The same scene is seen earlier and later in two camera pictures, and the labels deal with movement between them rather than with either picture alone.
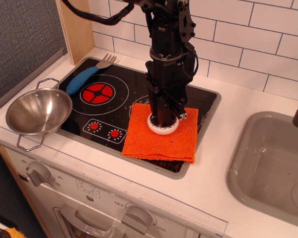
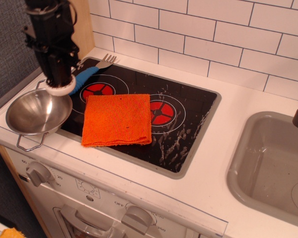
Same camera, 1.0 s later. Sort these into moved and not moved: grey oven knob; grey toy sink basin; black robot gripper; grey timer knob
Moved: black robot gripper
Not moved: grey toy sink basin; grey oven knob; grey timer knob
